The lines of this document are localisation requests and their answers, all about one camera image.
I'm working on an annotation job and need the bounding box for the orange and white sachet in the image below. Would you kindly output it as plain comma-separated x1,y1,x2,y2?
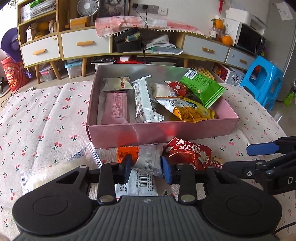
114,143,164,199

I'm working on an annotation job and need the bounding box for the green snack bag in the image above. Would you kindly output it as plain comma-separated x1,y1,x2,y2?
180,69,225,108

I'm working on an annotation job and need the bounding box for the black open case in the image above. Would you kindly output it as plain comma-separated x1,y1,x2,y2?
113,28,144,53

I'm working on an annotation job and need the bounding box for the pink cloth on cabinet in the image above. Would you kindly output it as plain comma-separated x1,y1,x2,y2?
95,16,208,38

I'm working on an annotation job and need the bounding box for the red cartoon barrel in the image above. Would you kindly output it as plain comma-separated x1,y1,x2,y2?
1,56,29,90

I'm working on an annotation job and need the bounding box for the orange fruit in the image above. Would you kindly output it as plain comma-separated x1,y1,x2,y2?
222,35,233,46

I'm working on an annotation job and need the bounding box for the yellow snack bag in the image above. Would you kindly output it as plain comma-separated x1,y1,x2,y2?
178,96,216,120

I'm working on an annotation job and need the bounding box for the wooden TV cabinet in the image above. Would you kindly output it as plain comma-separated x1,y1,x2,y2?
17,1,255,70

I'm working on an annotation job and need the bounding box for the cherry print floor cloth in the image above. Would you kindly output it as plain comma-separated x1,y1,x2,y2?
1,81,287,240

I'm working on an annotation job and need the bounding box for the blue plastic stool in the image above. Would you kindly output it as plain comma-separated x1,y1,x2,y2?
240,56,283,110

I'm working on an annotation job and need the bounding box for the pink cardboard box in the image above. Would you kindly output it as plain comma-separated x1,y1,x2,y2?
86,64,239,148

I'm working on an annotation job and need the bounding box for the red snack bag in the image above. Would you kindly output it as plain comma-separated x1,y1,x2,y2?
163,138,212,170
165,81,191,97

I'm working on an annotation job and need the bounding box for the pink rice cake packet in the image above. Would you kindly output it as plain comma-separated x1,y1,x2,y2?
101,91,129,125

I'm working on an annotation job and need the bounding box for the orange barcode snack packet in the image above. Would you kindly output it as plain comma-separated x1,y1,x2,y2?
156,97,211,123

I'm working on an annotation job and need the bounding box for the clear white rice bar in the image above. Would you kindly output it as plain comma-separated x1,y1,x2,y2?
151,83,177,98

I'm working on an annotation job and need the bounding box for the yellow egg tray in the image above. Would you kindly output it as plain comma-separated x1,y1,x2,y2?
194,67,215,80

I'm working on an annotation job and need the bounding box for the long silver snack bar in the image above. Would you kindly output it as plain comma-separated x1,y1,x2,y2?
132,75,164,123

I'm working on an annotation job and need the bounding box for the purple hat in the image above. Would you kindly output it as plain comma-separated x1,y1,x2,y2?
1,28,22,62

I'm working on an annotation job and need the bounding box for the biscuit packet clear wrap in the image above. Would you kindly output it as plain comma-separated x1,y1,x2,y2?
209,157,225,169

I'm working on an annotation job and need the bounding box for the pale yellow cake packet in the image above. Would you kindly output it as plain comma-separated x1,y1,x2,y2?
101,77,133,92

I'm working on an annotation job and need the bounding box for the white desk fan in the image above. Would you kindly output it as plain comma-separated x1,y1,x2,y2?
77,0,100,17

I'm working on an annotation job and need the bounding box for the framed cat picture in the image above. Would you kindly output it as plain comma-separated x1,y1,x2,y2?
98,0,130,18

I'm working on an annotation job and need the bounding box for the red storage box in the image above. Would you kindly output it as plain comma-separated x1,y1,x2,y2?
116,56,144,64

